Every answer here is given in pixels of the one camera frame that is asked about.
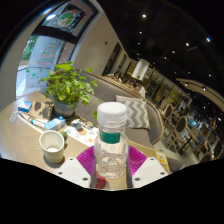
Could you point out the green potted plant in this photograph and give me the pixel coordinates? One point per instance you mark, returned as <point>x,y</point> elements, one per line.
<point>66,85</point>

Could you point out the grey curved sofa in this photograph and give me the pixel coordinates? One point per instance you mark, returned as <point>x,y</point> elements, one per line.
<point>110,90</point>

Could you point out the white tube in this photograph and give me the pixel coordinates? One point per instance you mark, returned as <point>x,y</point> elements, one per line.
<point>35,120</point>

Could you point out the pill blister pack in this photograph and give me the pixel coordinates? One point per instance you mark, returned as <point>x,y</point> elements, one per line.
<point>13,116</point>

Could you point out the small blue flat box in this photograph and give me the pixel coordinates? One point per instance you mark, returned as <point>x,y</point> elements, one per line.
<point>24,106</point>

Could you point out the blue and white carton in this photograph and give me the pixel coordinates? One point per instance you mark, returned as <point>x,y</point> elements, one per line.
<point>55,123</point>

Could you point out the white ceramic mug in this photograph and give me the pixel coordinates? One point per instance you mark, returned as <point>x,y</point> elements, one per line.
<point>51,148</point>

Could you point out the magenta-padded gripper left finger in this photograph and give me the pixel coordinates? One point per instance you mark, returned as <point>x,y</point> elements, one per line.
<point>74,170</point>

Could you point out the grey chevron cushion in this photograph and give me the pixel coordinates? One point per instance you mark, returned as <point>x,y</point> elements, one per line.
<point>136,111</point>

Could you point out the group of dining chairs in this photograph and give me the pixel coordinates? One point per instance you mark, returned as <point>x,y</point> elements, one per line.
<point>181,128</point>

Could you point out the group of ceiling lights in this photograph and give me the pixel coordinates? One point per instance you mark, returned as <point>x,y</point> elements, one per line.
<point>144,15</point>

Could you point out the clear plastic water bottle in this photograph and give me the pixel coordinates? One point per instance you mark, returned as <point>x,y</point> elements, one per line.
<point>111,153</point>

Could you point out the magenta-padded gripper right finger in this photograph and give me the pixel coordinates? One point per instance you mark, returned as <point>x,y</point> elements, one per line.
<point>150,170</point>

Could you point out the framed food poster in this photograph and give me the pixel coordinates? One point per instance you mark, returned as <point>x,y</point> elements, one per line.
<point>68,18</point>

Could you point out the white and orange box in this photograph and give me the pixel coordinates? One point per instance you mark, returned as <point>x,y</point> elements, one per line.
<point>162,161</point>

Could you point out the person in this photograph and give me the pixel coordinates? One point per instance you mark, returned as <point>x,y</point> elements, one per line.
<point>118,76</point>
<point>140,89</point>

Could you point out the illustrated paper leaflet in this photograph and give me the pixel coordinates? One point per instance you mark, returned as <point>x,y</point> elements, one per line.
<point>81,131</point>

